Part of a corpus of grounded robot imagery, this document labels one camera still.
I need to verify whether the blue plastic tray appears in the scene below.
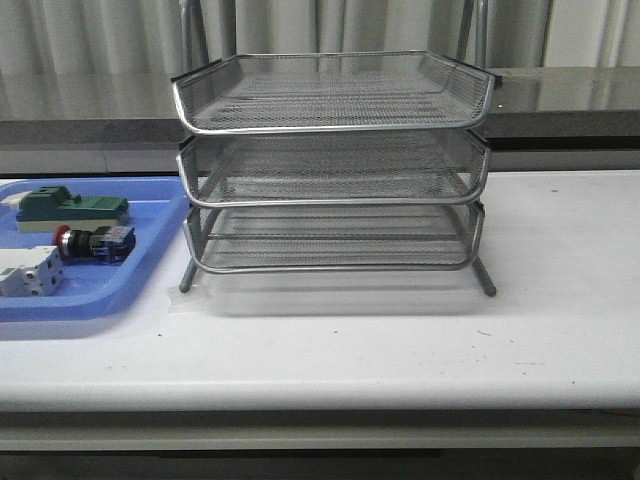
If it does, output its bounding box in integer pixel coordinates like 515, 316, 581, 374
1, 176, 189, 322

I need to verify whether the red emergency stop button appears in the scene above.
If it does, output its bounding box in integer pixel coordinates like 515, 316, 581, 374
52, 225, 136, 264

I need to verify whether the silver mesh tray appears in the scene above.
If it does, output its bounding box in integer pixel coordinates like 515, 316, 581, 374
183, 202, 485, 274
176, 129, 491, 208
171, 50, 497, 136

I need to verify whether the white component behind terminal block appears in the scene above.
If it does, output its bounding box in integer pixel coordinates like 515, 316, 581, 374
0, 191, 30, 215

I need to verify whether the white circuit breaker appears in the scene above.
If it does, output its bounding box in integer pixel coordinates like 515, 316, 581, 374
1, 246, 65, 297

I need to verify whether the green terminal block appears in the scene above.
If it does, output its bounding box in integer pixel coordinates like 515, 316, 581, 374
16, 186, 130, 232

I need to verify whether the silver metal rack frame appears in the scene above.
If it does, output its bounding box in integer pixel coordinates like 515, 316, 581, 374
179, 1, 497, 297

